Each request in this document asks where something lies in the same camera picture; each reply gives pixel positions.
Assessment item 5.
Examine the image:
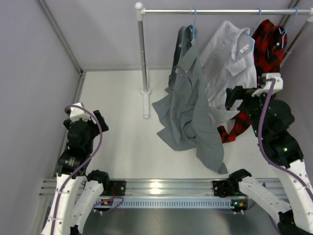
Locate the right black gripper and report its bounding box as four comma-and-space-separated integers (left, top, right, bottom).
224, 86, 273, 138

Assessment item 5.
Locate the grey button-up shirt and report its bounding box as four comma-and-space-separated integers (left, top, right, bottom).
152, 25, 228, 174

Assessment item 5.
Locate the light blue wire hanger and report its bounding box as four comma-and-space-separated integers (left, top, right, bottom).
190, 7, 197, 43

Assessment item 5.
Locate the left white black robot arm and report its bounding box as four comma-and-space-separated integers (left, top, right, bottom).
41, 103, 111, 235

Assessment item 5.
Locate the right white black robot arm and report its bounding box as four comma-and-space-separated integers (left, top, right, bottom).
225, 86, 313, 235

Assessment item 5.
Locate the white collared shirt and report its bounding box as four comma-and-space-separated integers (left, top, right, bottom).
199, 20, 258, 125

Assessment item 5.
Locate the red black plaid shirt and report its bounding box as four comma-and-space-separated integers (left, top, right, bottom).
217, 19, 288, 143

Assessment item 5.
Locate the blue hanger under white shirt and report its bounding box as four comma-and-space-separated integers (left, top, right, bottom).
238, 7, 263, 60

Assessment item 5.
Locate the blue hanger under plaid shirt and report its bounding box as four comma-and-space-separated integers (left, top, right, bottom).
267, 6, 299, 58

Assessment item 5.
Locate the silver clothes rack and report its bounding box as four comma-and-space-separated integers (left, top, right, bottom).
134, 0, 313, 119

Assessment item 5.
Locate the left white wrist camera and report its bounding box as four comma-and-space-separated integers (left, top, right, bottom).
65, 102, 91, 122

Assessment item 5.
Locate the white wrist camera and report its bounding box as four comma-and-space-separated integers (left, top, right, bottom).
65, 102, 91, 122
251, 72, 284, 97

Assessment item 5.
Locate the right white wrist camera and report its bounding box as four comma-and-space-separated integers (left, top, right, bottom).
251, 72, 284, 97

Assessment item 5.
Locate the aluminium mounting rail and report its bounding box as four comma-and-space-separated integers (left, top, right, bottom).
39, 178, 287, 199

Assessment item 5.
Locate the grey slotted cable duct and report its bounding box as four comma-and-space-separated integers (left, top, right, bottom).
95, 198, 234, 209

